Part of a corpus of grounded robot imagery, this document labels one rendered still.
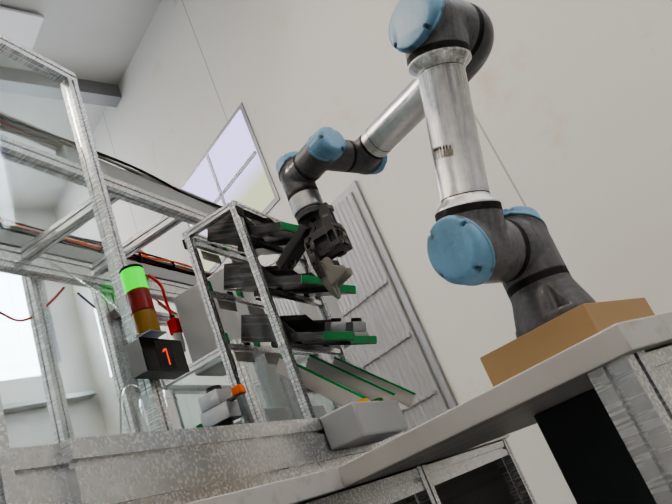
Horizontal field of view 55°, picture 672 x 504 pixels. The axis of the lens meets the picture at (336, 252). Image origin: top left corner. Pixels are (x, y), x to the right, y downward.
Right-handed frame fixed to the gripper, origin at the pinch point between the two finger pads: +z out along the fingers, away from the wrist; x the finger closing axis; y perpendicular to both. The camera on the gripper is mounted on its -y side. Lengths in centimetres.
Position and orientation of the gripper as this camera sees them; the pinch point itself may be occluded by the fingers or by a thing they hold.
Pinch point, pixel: (333, 294)
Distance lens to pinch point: 141.2
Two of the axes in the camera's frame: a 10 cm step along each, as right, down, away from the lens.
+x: 4.5, 1.8, 8.8
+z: 3.5, 8.6, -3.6
